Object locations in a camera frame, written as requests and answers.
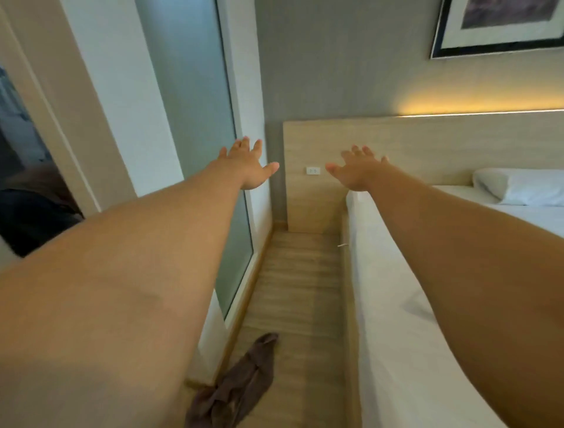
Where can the person's left hand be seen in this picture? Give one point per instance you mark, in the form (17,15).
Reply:
(246,169)

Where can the person's right hand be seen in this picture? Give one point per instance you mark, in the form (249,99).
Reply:
(359,174)

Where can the person's left thumb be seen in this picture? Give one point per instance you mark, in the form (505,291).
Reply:
(268,170)

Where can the person's right thumb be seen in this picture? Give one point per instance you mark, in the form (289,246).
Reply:
(335,169)

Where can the person's left middle finger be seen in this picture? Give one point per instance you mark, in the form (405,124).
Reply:
(245,144)

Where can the person's right middle finger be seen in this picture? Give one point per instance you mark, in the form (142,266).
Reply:
(356,152)

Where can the person's left forearm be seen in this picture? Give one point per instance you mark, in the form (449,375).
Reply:
(119,286)

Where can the person's right forearm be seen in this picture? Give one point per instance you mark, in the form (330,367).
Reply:
(484,273)

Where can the light wooden headboard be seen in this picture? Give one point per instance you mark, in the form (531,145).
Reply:
(423,141)

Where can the frosted glass door panel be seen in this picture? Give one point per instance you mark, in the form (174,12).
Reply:
(198,88)

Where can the warm light strip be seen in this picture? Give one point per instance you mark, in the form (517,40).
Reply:
(480,113)

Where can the white pillow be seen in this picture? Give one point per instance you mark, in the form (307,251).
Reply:
(524,187)

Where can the white bed mattress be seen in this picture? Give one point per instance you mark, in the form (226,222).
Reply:
(392,330)

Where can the black framed picture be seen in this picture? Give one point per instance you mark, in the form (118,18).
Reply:
(498,26)

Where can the brown cloth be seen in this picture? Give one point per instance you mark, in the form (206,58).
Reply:
(240,388)

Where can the wooden bed frame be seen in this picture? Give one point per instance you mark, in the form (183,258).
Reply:
(351,330)

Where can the white door frame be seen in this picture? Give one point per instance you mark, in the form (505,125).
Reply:
(48,119)

